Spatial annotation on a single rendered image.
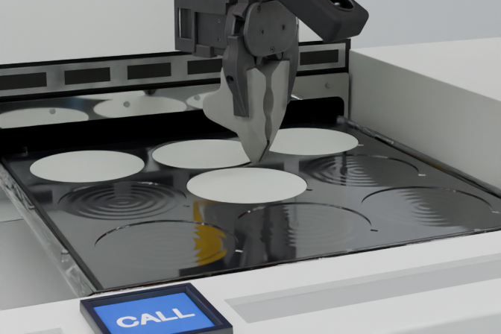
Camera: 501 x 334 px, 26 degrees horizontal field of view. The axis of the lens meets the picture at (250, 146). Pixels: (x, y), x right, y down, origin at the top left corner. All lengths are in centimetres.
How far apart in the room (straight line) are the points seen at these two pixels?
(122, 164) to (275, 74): 16
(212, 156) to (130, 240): 22
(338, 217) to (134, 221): 16
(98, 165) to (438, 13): 212
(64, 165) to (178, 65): 18
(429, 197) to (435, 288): 34
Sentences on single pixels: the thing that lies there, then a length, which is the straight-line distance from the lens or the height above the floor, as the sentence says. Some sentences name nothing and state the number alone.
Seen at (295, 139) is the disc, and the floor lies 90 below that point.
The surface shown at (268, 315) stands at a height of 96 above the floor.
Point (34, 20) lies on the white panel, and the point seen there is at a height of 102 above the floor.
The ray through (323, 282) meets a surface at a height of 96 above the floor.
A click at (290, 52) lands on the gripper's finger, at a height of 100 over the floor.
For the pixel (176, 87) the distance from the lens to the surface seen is 109.
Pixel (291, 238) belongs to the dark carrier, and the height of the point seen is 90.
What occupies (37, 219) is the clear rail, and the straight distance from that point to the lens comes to 83.
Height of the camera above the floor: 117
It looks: 15 degrees down
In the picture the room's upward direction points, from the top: straight up
